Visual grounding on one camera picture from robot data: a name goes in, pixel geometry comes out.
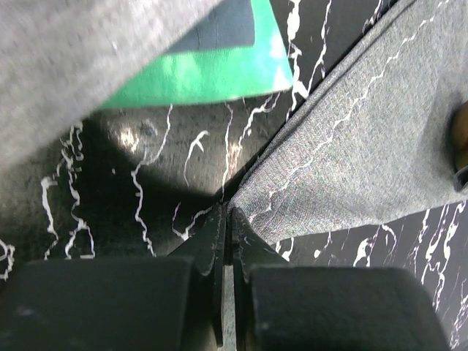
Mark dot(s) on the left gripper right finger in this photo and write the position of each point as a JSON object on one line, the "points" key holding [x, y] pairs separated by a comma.
{"points": [[249, 251]]}

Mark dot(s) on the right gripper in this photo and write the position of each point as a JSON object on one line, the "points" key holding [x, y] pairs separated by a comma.
{"points": [[458, 138]]}

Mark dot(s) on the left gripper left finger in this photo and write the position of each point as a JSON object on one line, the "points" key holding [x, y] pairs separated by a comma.
{"points": [[203, 320]]}

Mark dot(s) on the dark grey napkin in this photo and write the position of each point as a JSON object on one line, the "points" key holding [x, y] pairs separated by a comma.
{"points": [[370, 144]]}

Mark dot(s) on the green packet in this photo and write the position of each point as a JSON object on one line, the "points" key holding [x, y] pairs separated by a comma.
{"points": [[209, 76]]}

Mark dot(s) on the light grey cloth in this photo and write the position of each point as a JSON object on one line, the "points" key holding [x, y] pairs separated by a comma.
{"points": [[62, 59]]}

